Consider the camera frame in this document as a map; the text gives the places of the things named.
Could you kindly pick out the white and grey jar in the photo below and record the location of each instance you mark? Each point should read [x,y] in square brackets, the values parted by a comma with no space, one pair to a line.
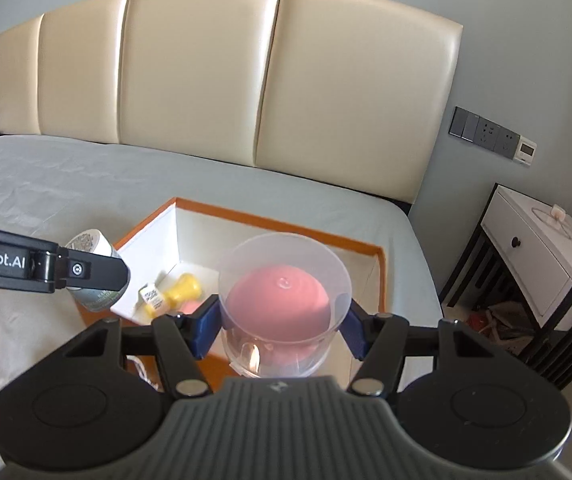
[90,242]

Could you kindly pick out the white and black nightstand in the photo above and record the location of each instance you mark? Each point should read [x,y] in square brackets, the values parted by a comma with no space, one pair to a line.
[531,260]

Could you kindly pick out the clutter under nightstand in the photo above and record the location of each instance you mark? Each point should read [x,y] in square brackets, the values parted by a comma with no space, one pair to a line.
[501,327]

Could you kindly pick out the pink round object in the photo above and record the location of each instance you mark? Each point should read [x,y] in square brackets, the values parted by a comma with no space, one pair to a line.
[276,305]

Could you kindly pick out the orange box with white inside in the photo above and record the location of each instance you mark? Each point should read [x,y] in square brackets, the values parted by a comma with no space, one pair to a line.
[205,240]

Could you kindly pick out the white wall thermostat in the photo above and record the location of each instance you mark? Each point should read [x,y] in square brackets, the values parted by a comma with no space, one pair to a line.
[526,151]

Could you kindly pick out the grey wall switch panel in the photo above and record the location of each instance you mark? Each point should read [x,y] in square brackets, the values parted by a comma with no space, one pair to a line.
[483,132]

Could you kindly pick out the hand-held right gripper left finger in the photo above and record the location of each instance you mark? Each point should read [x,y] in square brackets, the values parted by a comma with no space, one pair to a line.
[208,327]

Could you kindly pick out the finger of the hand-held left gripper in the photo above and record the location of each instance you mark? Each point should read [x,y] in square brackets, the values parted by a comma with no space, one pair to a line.
[95,272]

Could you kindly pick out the cream padded headboard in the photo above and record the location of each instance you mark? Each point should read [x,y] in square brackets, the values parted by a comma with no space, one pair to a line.
[190,70]

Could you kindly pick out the black drawer knob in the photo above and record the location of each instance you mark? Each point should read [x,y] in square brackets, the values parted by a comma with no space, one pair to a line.
[517,241]

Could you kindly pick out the clear tape roll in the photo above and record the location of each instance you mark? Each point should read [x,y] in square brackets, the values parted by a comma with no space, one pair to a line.
[246,265]

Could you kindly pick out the white printed card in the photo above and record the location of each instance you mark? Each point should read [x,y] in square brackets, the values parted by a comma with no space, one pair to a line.
[185,287]

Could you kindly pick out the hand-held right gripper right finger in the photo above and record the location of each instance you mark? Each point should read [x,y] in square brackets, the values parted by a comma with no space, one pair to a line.
[355,332]

